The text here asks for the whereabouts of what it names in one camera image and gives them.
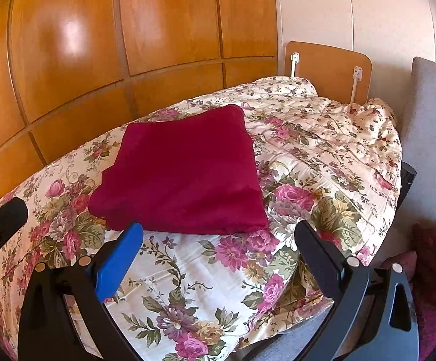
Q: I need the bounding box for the dark red knit garment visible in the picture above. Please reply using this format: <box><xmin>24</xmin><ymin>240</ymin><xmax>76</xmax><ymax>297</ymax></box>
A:
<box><xmin>88</xmin><ymin>105</ymin><xmax>268</xmax><ymax>235</ymax></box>

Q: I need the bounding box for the grey upholstered chair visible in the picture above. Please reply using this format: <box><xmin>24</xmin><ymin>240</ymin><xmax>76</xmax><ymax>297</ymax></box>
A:
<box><xmin>246</xmin><ymin>57</ymin><xmax>436</xmax><ymax>360</ymax></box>

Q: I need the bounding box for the wooden wardrobe panel wall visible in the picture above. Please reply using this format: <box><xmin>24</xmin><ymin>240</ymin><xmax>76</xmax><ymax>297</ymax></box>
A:
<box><xmin>0</xmin><ymin>0</ymin><xmax>277</xmax><ymax>198</ymax></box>

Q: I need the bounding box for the black bed frame corner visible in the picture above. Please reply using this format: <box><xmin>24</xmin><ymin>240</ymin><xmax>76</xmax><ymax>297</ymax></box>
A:
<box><xmin>397</xmin><ymin>161</ymin><xmax>417</xmax><ymax>209</ymax></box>

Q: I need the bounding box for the dark red fuzzy cloth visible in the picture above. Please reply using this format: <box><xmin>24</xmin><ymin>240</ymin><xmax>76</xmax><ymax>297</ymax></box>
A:
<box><xmin>382</xmin><ymin>224</ymin><xmax>436</xmax><ymax>360</ymax></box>

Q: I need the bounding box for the small wooden headboard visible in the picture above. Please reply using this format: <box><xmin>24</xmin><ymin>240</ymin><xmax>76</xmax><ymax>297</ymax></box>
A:
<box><xmin>285</xmin><ymin>42</ymin><xmax>373</xmax><ymax>104</ymax></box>

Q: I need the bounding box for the floral quilted bedspread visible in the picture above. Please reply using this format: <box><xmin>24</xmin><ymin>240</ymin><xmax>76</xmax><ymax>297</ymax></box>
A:
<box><xmin>0</xmin><ymin>77</ymin><xmax>401</xmax><ymax>360</ymax></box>

